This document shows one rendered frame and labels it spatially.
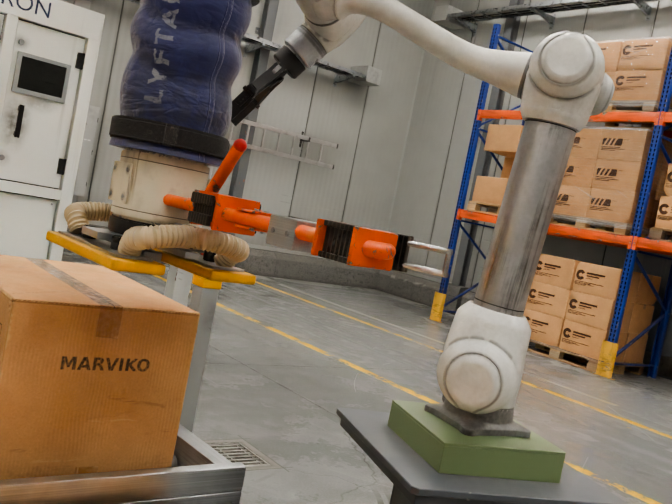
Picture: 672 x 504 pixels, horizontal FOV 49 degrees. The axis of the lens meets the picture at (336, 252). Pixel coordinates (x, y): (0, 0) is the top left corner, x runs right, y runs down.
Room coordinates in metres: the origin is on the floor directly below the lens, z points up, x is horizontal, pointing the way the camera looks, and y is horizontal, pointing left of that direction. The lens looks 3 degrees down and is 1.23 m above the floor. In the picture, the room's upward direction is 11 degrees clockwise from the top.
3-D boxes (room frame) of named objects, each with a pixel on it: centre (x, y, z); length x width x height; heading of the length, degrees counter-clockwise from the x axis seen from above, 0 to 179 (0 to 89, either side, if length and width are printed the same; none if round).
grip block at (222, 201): (1.26, 0.20, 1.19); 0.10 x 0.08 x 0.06; 130
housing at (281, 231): (1.09, 0.06, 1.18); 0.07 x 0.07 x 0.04; 40
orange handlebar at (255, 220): (1.38, 0.14, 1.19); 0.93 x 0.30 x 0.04; 40
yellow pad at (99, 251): (1.39, 0.43, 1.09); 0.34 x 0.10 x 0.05; 40
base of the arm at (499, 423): (1.70, -0.38, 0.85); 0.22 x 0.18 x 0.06; 26
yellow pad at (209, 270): (1.51, 0.29, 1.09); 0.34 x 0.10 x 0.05; 40
